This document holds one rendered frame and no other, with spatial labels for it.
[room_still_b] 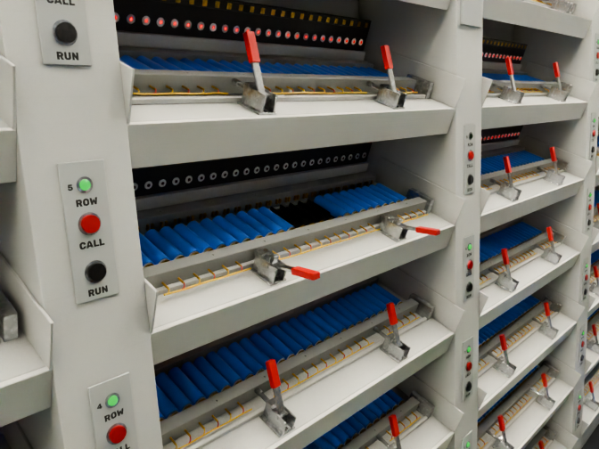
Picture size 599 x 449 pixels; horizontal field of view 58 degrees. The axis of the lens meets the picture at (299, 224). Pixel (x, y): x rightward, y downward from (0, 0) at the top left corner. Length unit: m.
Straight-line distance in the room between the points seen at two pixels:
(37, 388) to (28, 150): 0.20
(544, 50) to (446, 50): 0.71
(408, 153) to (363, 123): 0.27
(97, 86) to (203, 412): 0.41
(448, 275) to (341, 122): 0.41
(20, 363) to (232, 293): 0.23
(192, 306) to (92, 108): 0.23
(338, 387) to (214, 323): 0.28
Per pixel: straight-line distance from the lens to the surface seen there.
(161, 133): 0.54
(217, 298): 0.61
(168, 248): 0.65
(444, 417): 1.13
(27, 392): 0.53
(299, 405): 0.78
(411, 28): 1.02
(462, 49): 0.99
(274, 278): 0.65
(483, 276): 1.29
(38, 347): 0.53
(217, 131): 0.58
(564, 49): 1.65
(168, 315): 0.58
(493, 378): 1.32
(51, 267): 0.50
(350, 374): 0.86
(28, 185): 0.48
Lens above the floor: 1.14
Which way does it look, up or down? 11 degrees down
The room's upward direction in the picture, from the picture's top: 3 degrees counter-clockwise
